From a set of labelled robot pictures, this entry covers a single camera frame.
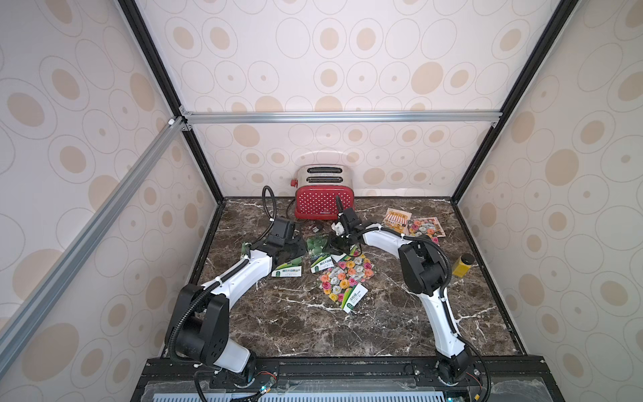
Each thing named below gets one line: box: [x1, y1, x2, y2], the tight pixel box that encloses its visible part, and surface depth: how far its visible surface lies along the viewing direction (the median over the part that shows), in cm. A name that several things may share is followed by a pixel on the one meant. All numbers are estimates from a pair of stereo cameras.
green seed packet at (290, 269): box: [271, 257, 303, 278], surface depth 98 cm
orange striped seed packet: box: [382, 207, 413, 234], surface depth 112 cm
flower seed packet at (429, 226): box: [406, 216, 447, 247], surface depth 111 cm
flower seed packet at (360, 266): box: [338, 253, 376, 283], surface depth 99 cm
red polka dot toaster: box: [290, 164, 355, 220], surface depth 107 cm
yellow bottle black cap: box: [452, 252, 476, 279], surface depth 91 cm
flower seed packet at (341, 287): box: [318, 269, 370, 314], surface depth 93 cm
